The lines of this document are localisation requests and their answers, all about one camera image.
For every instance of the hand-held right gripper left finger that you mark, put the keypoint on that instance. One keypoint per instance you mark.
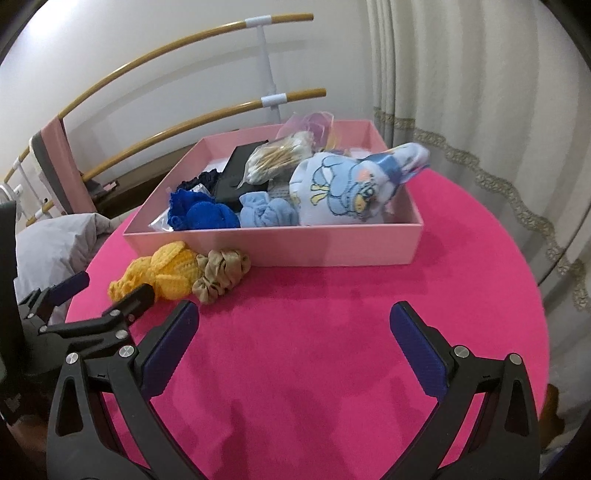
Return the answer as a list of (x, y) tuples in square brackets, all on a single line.
[(166, 353)]

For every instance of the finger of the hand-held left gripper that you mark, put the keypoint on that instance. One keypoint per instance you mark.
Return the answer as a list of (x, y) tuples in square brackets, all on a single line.
[(69, 282), (138, 299)]

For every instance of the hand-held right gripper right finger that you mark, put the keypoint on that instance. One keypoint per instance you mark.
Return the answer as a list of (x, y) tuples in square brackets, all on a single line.
[(415, 348)]

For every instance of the yellow crochet flower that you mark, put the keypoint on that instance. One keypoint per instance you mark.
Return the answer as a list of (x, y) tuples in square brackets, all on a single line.
[(171, 263)]

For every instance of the blue crochet flower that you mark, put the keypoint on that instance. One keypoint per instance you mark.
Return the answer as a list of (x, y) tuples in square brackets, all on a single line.
[(203, 214)]

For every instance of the pink cardboard box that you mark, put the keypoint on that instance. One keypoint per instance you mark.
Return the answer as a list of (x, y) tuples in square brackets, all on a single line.
[(323, 244)]

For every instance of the navy lace scrunchie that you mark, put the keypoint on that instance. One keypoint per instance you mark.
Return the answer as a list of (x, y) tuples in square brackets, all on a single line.
[(207, 177)]

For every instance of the light blue scrunchie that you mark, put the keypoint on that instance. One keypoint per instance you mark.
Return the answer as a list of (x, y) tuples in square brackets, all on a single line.
[(268, 212)]

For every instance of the light blue printed towel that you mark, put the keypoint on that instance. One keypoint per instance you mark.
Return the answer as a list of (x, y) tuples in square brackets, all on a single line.
[(332, 194)]

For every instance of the bag of cotton swabs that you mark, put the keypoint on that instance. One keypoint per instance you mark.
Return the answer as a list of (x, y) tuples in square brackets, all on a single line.
[(277, 157)]

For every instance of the grey pillow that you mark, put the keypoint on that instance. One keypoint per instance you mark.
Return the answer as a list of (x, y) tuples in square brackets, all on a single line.
[(60, 244)]

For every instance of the clear plastic wrap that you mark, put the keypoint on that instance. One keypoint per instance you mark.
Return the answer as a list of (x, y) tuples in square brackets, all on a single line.
[(159, 223)]

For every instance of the beige satin scrunchie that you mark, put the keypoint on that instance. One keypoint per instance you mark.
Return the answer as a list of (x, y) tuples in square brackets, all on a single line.
[(221, 272)]

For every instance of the pink round tablecloth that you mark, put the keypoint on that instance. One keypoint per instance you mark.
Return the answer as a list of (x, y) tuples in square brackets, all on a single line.
[(323, 369)]

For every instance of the small white fan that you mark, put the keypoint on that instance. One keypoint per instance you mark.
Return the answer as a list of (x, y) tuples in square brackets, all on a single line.
[(7, 191)]

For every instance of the pink and grey cloth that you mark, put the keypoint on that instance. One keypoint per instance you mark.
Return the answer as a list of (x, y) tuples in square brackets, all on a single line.
[(60, 166)]

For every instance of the dark wooden furniture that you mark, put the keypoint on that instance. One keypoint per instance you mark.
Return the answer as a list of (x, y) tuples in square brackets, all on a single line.
[(134, 180)]

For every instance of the black pouch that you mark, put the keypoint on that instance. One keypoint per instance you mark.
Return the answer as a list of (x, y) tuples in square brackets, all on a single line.
[(235, 170)]

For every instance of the grey knit cloth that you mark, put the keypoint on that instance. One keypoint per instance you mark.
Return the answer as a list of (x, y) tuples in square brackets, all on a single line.
[(280, 190)]

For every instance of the beige curtain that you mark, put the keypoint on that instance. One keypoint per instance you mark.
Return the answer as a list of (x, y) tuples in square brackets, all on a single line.
[(461, 69)]

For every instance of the wooden barre rail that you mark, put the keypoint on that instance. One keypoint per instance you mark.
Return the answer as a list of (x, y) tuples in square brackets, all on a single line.
[(161, 55), (194, 124)]

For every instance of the white barre post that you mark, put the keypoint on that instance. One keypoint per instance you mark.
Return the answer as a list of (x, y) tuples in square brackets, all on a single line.
[(268, 69)]

